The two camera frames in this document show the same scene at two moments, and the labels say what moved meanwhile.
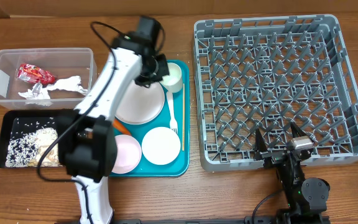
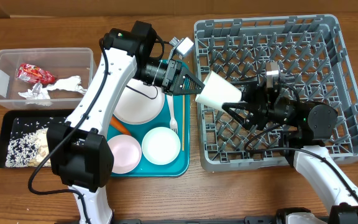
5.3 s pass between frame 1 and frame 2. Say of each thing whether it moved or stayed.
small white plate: stayed
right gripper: moved
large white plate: stayed
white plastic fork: stayed
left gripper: moved
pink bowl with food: stayed
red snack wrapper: stayed
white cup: moved
